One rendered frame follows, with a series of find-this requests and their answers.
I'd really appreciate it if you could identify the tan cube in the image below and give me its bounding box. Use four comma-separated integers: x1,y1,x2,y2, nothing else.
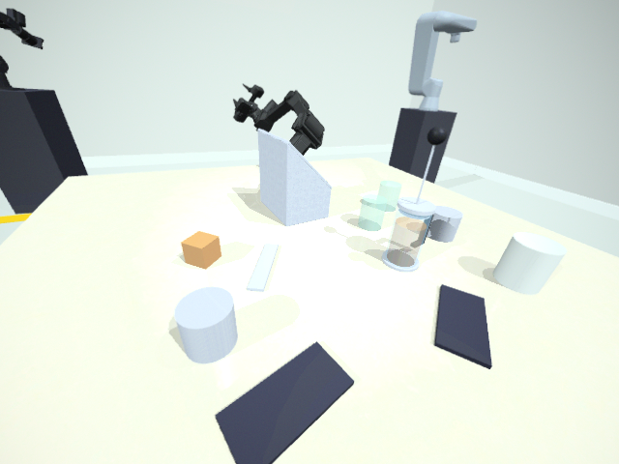
181,231,221,270

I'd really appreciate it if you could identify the glass french press with black knob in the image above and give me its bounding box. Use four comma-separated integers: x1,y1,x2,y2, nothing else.
382,127,448,273

